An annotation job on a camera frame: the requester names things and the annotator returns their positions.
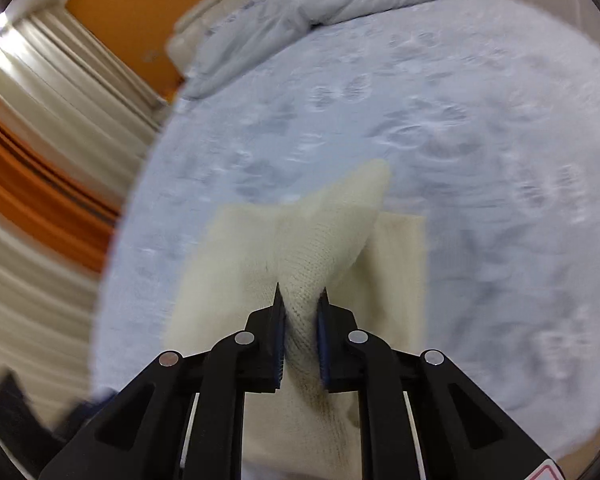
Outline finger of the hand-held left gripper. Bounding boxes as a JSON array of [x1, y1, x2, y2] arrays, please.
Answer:
[[0, 369, 56, 463], [55, 389, 118, 443]]

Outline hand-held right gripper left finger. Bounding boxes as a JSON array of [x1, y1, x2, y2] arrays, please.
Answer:
[[37, 282, 287, 480]]

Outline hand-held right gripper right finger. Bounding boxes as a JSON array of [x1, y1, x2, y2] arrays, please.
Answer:
[[316, 287, 556, 480]]

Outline cream knit cardigan red buttons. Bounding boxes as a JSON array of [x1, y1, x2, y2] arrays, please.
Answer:
[[165, 158, 427, 480]]

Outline cream curtain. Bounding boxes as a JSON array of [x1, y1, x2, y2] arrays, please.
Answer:
[[0, 200, 111, 411], [0, 10, 173, 133]]

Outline bed with butterfly print sheet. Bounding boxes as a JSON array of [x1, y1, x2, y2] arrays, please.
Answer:
[[87, 0, 600, 461]]

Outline orange curtain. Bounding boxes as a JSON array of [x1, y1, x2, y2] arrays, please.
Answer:
[[0, 102, 121, 273]]

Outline grey duvet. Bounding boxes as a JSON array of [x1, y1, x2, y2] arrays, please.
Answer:
[[182, 0, 481, 101]]

